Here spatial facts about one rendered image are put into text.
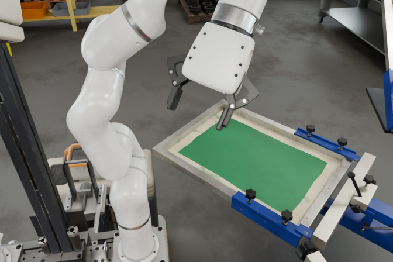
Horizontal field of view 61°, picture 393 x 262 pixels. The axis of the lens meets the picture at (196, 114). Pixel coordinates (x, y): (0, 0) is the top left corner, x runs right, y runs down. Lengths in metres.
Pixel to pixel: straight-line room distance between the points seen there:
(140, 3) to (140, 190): 0.47
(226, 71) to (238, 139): 1.24
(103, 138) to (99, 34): 0.24
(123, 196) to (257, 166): 0.90
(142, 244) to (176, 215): 1.60
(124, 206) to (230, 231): 1.73
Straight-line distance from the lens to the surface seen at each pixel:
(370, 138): 3.67
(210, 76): 0.55
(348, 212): 1.60
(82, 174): 1.66
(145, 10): 0.61
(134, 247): 1.05
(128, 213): 0.92
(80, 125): 0.72
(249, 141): 1.77
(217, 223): 2.59
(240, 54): 0.55
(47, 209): 0.99
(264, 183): 1.56
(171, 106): 0.57
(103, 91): 0.70
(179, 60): 0.59
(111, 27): 0.64
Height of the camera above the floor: 2.08
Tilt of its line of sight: 36 degrees down
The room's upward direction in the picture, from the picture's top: straight up
